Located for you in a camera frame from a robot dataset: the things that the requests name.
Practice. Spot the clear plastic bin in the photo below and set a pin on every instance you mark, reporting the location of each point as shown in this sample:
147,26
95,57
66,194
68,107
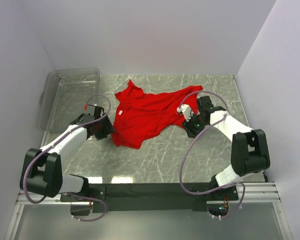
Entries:
65,94

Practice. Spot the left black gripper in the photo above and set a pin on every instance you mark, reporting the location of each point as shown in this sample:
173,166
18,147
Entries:
108,129

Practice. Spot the black base beam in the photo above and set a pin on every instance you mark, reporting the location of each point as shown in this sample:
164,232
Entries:
155,196

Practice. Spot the aluminium rail frame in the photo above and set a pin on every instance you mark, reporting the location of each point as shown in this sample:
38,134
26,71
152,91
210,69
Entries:
172,157

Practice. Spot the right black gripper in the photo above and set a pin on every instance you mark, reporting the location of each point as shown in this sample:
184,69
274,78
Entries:
191,131

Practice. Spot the red t shirt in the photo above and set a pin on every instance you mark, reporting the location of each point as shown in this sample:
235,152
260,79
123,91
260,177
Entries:
141,116

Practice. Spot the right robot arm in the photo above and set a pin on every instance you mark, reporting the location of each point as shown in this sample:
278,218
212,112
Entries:
249,149

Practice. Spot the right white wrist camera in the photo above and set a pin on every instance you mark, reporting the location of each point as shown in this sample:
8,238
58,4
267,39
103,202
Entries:
186,111

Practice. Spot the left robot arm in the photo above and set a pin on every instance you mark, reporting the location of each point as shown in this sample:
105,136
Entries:
42,169

